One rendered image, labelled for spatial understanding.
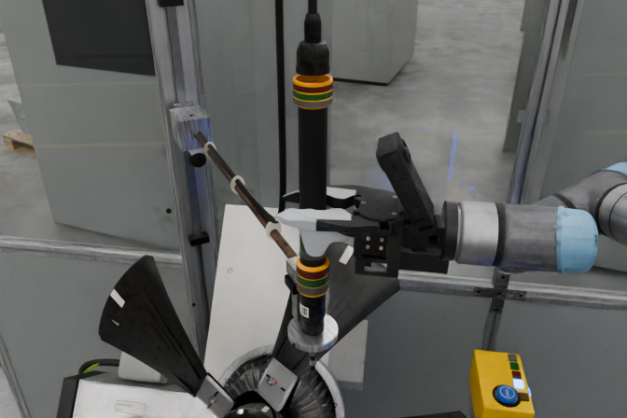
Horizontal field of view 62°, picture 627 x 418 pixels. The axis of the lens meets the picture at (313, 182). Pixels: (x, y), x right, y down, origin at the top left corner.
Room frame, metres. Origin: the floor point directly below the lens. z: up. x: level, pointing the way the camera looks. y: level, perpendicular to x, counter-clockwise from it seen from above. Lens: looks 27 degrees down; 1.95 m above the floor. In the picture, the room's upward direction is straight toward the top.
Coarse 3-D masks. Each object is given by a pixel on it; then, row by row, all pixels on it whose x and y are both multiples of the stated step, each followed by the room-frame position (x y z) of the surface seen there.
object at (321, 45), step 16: (304, 32) 0.55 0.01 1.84; (320, 32) 0.55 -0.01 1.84; (304, 48) 0.54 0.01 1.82; (320, 48) 0.54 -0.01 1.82; (304, 64) 0.54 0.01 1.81; (320, 64) 0.54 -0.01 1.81; (304, 304) 0.54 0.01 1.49; (320, 304) 0.54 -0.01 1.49; (304, 320) 0.54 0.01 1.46; (320, 320) 0.54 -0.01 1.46
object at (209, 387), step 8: (208, 376) 0.61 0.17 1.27; (208, 384) 0.62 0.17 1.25; (216, 384) 0.60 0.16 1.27; (200, 392) 0.63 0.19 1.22; (208, 392) 0.62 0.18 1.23; (224, 392) 0.60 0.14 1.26; (216, 400) 0.61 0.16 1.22; (224, 400) 0.60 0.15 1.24; (216, 408) 0.61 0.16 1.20; (224, 408) 0.60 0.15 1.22; (216, 416) 0.62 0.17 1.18
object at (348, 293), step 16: (336, 256) 0.76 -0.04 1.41; (352, 256) 0.74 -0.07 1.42; (336, 272) 0.73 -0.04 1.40; (352, 272) 0.72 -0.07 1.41; (336, 288) 0.70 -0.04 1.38; (352, 288) 0.69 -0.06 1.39; (368, 288) 0.68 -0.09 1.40; (384, 288) 0.67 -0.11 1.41; (288, 304) 0.74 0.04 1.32; (336, 304) 0.68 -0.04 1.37; (352, 304) 0.66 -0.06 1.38; (368, 304) 0.65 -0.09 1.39; (288, 320) 0.71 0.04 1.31; (336, 320) 0.65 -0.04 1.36; (352, 320) 0.64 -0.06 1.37; (272, 352) 0.68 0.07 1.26; (288, 352) 0.65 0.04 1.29; (304, 352) 0.63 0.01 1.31; (320, 352) 0.62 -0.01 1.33; (288, 368) 0.62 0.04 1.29; (304, 368) 0.61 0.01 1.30
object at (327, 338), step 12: (288, 264) 0.59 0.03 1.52; (288, 276) 0.59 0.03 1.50; (288, 288) 0.58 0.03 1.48; (288, 324) 0.56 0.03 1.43; (300, 324) 0.56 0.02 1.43; (336, 324) 0.56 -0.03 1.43; (288, 336) 0.54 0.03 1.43; (300, 336) 0.54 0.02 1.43; (312, 336) 0.54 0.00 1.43; (324, 336) 0.54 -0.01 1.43; (336, 336) 0.54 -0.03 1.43; (300, 348) 0.52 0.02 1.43; (312, 348) 0.52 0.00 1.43; (324, 348) 0.52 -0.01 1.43
